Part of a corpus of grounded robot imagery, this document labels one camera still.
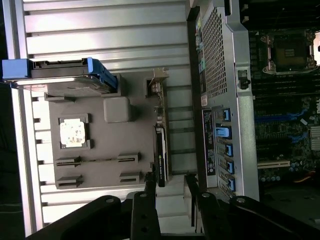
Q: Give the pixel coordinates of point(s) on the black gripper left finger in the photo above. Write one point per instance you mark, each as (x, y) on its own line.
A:
(145, 215)

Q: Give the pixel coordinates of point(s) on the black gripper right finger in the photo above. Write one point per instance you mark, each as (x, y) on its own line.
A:
(212, 217)

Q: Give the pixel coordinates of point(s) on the blue slot retention clip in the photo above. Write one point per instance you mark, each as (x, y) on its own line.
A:
(222, 132)
(232, 185)
(229, 150)
(230, 166)
(226, 114)

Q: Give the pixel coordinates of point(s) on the black case label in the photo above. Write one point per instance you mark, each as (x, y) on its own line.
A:
(208, 142)

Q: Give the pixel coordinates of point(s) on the white PCI expansion slot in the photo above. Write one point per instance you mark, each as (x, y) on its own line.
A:
(272, 164)

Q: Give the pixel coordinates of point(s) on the grey parts rack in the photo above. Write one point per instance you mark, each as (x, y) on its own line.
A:
(112, 140)

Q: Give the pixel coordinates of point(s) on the grey metal PC case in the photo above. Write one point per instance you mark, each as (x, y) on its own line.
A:
(240, 125)

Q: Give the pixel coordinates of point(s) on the green motherboard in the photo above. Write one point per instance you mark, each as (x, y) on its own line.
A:
(275, 130)

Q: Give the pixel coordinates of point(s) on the silver CPU chip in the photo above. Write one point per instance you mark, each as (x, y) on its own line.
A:
(73, 132)

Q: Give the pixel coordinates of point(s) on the blue SATA connectors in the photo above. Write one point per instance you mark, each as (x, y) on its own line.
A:
(298, 137)

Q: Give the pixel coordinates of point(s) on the blue expansion slot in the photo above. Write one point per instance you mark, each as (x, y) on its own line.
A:
(280, 116)

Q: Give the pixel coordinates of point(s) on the silver finned chipset heatsink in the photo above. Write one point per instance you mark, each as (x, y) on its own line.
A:
(315, 138)

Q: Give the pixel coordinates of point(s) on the black case latch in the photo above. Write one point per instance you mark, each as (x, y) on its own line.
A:
(243, 80)

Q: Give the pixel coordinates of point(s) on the hard disk in blue caddy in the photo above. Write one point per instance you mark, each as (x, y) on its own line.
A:
(62, 85)

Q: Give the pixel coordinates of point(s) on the CPU socket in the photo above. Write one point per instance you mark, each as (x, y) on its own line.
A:
(287, 52)

